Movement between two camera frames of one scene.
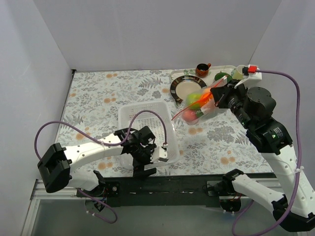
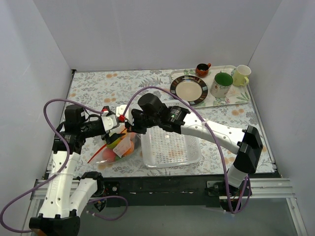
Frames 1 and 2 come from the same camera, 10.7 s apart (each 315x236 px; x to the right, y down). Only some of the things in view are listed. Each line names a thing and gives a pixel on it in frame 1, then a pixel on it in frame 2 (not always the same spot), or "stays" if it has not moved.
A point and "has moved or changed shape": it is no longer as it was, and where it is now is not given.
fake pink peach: (189, 115) has moved or changed shape
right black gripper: (222, 94) → (136, 122)
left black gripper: (141, 162) → (108, 137)
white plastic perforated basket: (158, 116) has moved or changed shape
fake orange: (204, 98) has moved or changed shape
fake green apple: (192, 101) has moved or changed shape
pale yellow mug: (237, 73) stays
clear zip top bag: (200, 104) has moved or changed shape
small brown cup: (202, 69) stays
